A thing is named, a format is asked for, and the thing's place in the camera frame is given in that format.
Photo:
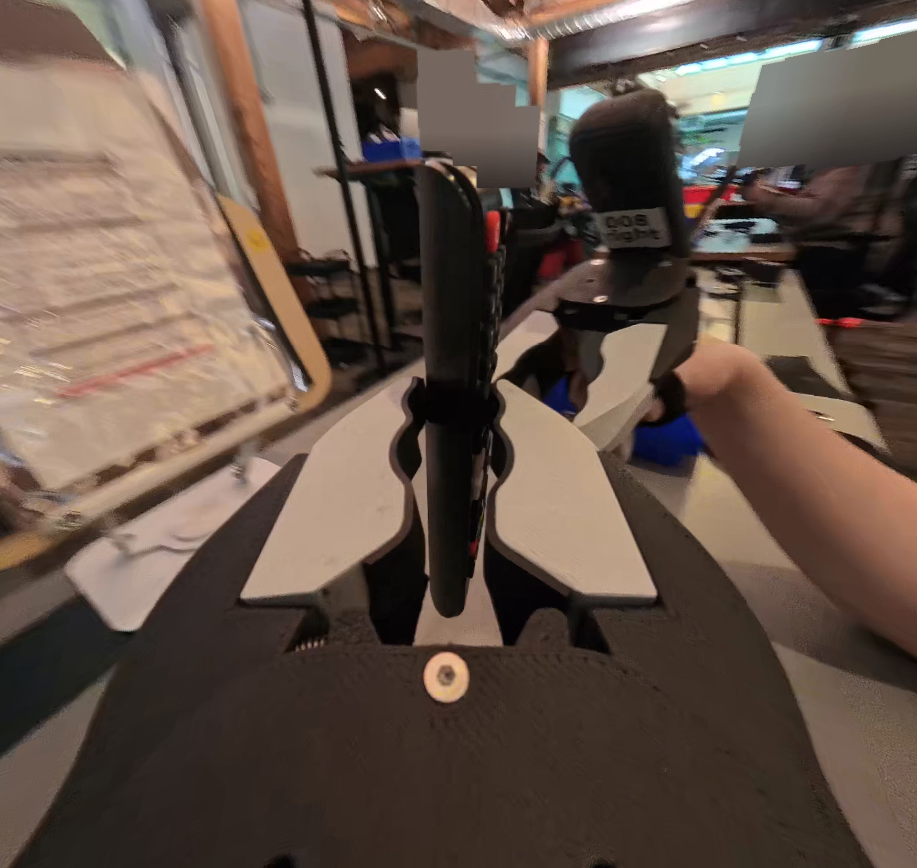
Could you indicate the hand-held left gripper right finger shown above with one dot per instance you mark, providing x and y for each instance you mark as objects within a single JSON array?
[{"x": 573, "y": 524}]

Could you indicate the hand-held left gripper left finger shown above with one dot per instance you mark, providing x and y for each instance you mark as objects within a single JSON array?
[{"x": 337, "y": 510}]

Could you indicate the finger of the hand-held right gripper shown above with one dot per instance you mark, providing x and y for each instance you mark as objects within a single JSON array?
[
  {"x": 630, "y": 381},
  {"x": 559, "y": 367}
]

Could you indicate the blue storage bin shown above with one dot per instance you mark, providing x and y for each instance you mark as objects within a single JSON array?
[
  {"x": 666, "y": 442},
  {"x": 390, "y": 148}
]

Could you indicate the black remote control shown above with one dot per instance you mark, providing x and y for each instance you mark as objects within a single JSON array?
[{"x": 451, "y": 309}]

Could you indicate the person's right forearm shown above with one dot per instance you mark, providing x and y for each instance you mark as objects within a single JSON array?
[{"x": 809, "y": 495}]

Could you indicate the wooden top standing desk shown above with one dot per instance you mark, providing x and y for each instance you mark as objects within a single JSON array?
[{"x": 372, "y": 166}]

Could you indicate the grey desk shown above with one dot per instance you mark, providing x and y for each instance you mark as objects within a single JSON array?
[{"x": 845, "y": 739}]

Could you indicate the person's right hand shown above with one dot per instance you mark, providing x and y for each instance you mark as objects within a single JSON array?
[{"x": 716, "y": 381}]

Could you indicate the white metal document stand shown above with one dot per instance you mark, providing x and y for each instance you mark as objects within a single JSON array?
[{"x": 143, "y": 574}]

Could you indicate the black utility cart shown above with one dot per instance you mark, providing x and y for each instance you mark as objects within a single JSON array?
[{"x": 319, "y": 295}]

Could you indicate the wooden board with smiley sticker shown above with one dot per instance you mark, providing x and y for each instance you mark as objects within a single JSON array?
[{"x": 272, "y": 266}]

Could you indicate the black floor lamp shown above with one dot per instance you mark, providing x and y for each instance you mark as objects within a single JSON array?
[{"x": 326, "y": 130}]

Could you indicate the instruction sheet in plastic sleeve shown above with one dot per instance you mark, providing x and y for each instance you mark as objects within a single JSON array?
[{"x": 107, "y": 295}]

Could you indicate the brown cardboard panel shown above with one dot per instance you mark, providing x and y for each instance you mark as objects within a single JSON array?
[{"x": 43, "y": 23}]

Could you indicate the wooden post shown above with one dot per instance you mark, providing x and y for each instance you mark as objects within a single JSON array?
[{"x": 243, "y": 94}]

